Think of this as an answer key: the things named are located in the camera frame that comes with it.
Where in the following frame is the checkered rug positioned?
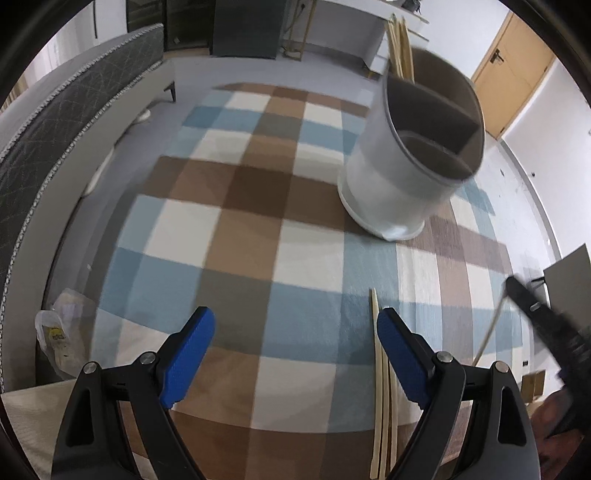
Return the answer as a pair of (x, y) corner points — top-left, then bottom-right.
(92, 83), (527, 480)

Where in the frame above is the cardboard piece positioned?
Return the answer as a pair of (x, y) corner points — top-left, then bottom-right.
(542, 244), (591, 305)

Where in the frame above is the white vanity desk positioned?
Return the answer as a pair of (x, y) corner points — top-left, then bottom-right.
(284, 0), (430, 77)

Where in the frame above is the person's right hand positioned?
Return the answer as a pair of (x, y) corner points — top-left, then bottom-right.
(531, 392), (578, 444)

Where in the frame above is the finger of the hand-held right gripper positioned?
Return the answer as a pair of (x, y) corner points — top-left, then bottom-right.
(505, 276), (578, 337)

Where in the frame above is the grey quilted bed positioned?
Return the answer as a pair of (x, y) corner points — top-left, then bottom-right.
(0, 23), (176, 393)

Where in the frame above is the clear plastic bag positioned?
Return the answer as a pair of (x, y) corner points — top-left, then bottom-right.
(36, 288), (95, 377)

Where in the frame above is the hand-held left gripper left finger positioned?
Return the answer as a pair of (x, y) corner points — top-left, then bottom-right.
(51, 307), (216, 480)

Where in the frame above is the white utensil holder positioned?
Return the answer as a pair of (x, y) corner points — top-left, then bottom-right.
(337, 46), (485, 241)

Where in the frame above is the wooden door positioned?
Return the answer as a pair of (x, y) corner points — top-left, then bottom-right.
(471, 11), (557, 139)

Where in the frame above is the dark grey wardrobe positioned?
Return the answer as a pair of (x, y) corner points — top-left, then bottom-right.
(127, 0), (289, 58)

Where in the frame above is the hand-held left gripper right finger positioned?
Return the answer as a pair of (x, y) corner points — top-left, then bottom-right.
(377, 308), (541, 480)

